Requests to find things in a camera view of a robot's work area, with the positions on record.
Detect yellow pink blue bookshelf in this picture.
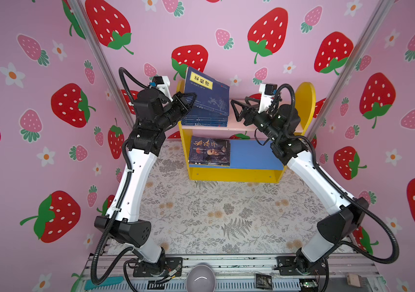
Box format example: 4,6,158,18
178,82,316,183

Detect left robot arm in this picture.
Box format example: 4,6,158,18
90,68,197,286

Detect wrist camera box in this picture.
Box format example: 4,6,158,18
258,83,278,113
150,75,172,103

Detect dark portrait cover book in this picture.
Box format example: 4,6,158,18
188,136,231,167

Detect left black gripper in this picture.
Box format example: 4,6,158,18
153,94,194,137

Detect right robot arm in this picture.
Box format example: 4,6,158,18
231,83,400,274

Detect teal handled tool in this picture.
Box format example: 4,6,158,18
84,276,124,290

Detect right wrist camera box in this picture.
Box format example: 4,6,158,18
258,83,278,113

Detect green circuit board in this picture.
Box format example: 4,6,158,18
299,279,319,292

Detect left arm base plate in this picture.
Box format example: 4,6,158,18
133,257,183,277

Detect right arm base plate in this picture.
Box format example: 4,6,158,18
273,256,329,276

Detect grey round bowl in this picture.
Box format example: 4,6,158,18
186,264,217,292

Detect small beige box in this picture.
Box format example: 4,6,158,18
346,273,364,288

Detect small black circuit board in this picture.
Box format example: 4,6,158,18
255,273,273,291

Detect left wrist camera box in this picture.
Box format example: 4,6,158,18
150,75,172,103

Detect navy book yellow label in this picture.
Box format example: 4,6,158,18
182,124,227,129

